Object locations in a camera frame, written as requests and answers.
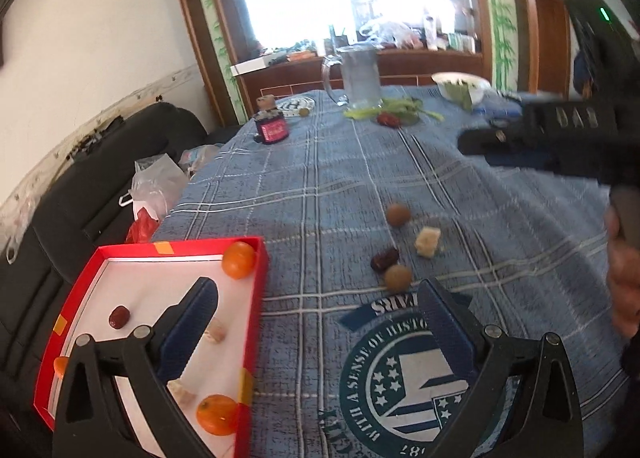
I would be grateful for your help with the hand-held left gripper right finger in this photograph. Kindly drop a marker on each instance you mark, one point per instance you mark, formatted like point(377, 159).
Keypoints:
point(445, 333)

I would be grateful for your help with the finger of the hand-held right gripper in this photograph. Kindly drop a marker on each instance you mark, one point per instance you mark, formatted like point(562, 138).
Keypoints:
point(520, 161)
point(490, 140)

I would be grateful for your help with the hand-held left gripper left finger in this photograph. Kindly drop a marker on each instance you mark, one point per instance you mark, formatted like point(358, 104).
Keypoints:
point(192, 323)

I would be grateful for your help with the pale beige food chunk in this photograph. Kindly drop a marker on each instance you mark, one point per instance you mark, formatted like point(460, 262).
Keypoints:
point(428, 241)
point(180, 390)
point(216, 330)

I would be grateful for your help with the red cardboard box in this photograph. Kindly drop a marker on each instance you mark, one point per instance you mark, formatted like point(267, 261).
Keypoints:
point(145, 278)

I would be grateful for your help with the dark red date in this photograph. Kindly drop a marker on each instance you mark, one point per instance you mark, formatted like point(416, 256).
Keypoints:
point(385, 259)
point(119, 317)

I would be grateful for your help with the orange tangerine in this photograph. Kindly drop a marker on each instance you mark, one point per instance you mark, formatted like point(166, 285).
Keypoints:
point(216, 414)
point(60, 367)
point(239, 260)

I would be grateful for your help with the person's right hand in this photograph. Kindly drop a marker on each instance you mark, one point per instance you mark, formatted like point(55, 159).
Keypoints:
point(625, 283)

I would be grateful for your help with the white bowl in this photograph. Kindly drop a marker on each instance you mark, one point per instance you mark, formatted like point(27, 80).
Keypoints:
point(450, 80)

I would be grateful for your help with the brown longan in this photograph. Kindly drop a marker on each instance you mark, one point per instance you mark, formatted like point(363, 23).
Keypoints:
point(397, 277)
point(398, 214)

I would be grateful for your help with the wooden door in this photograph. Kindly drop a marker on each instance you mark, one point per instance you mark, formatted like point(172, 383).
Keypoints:
point(550, 47)

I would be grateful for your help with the green leafy vegetables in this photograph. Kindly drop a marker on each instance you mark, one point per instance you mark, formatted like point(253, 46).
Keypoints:
point(395, 105)

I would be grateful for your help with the pile of red dates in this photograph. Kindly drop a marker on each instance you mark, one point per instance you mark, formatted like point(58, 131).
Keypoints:
point(389, 120)

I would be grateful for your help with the red plastic bag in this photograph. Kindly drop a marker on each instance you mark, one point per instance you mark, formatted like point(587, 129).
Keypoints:
point(142, 228)

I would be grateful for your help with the glass pitcher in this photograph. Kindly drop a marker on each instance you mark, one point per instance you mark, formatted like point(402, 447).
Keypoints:
point(360, 77)

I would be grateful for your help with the white plastic bag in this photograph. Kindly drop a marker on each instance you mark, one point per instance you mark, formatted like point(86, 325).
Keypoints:
point(385, 30)

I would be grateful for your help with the small clear plastic bag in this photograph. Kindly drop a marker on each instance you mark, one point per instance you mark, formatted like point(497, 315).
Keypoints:
point(200, 155)

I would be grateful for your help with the black sofa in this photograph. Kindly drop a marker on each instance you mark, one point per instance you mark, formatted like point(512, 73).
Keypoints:
point(75, 198)

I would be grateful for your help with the blue plaid tablecloth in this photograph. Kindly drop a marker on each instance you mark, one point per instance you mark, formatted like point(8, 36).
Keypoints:
point(310, 188)

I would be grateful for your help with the red label jar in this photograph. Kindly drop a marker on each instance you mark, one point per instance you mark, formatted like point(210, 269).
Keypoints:
point(272, 130)

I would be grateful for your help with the wooden cabinet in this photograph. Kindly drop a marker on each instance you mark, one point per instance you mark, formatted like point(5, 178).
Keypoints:
point(290, 80)

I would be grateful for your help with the flat white box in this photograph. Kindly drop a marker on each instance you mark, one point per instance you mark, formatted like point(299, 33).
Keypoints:
point(250, 66)

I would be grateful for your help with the wooden window frame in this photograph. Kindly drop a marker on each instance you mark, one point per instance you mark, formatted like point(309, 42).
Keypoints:
point(200, 37)

